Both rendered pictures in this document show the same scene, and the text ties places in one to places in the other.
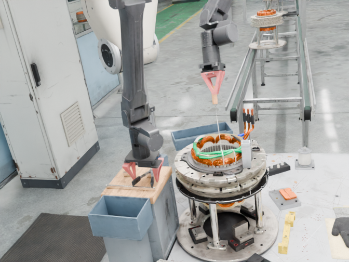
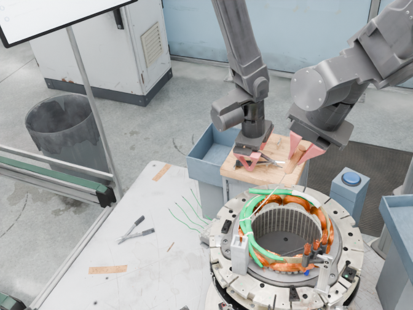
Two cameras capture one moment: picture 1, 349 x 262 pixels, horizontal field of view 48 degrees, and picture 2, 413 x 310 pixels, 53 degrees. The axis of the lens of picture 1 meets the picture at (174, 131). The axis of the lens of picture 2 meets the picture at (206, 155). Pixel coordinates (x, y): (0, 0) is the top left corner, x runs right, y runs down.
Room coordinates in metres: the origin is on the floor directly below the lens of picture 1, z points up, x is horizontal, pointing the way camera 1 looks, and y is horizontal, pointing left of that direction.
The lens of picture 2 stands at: (1.14, -0.68, 1.81)
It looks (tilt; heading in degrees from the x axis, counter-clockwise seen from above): 41 degrees down; 99
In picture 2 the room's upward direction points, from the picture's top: 6 degrees counter-clockwise
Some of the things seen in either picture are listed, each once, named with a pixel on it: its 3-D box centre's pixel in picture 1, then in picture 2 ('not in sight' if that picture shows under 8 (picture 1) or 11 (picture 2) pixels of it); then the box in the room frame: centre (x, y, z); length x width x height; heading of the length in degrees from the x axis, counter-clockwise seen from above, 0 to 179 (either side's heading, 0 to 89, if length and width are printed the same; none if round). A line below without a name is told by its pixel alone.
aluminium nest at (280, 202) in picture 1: (284, 197); not in sight; (1.33, -0.41, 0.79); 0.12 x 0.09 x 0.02; 6
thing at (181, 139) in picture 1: (204, 160); (410, 274); (1.51, -0.11, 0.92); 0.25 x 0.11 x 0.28; 96
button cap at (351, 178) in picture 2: not in sight; (351, 178); (1.39, 0.09, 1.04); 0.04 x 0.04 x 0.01
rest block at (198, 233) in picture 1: (198, 232); not in sight; (1.15, -0.03, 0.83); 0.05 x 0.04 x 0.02; 12
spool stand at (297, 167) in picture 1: (304, 155); not in sight; (1.58, -0.59, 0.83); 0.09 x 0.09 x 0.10; 71
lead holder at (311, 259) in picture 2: (248, 118); (314, 254); (1.24, -0.26, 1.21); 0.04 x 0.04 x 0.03; 74
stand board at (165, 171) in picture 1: (137, 182); (267, 158); (1.18, 0.15, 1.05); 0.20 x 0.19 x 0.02; 159
